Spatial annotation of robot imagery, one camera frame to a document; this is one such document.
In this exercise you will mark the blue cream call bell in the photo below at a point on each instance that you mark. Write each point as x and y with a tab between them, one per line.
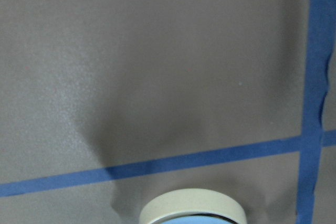
192	205

